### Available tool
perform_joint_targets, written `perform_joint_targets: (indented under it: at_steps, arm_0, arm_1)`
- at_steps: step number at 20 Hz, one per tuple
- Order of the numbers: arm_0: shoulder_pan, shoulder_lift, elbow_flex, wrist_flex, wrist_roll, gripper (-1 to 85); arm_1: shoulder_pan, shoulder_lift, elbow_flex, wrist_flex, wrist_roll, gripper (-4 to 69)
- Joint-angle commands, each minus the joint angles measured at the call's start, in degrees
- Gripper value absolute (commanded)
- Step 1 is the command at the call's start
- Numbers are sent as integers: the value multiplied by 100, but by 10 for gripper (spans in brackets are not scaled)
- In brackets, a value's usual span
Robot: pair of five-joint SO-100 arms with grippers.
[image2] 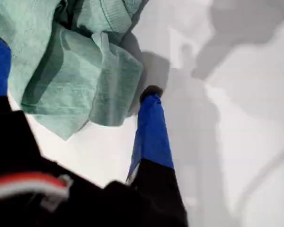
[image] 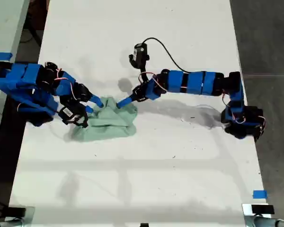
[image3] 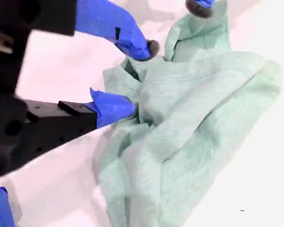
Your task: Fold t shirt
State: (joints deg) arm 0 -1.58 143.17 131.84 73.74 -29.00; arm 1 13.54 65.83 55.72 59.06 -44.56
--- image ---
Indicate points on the grey metal clamp tube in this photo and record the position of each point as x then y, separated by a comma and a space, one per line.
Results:
262, 222
4, 223

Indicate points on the small black box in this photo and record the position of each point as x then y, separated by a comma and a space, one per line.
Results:
16, 212
262, 209

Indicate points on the pale green T-shirt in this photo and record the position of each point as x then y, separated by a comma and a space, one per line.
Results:
109, 125

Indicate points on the short blue tape strip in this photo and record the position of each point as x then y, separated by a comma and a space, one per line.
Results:
260, 194

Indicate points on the black camera box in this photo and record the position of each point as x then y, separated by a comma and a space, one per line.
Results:
139, 55
68, 114

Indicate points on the long blue tape strip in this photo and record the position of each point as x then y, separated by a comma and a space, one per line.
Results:
1, 56

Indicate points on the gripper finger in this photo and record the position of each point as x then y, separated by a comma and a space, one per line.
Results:
125, 101
97, 101
89, 109

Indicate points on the white side table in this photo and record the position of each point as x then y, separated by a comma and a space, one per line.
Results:
2, 28

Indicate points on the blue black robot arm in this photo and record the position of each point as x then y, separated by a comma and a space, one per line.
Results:
26, 75
196, 82

